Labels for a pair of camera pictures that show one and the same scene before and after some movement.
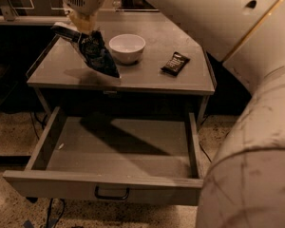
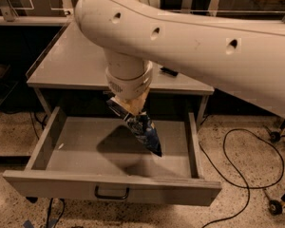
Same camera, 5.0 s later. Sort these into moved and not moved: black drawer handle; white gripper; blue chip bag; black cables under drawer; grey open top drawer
Moved: white gripper; blue chip bag
Not moved: black drawer handle; black cables under drawer; grey open top drawer
